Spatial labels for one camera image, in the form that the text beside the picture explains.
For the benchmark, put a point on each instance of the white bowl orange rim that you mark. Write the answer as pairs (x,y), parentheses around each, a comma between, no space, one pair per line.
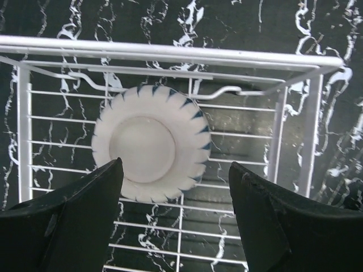
(162,138)

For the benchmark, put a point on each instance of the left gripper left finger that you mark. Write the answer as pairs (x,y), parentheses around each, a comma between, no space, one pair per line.
(67,229)

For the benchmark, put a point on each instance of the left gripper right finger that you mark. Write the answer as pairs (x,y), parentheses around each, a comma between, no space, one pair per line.
(281,230)

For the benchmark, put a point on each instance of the white wire dish rack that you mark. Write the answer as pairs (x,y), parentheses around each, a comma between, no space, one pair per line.
(262,110)

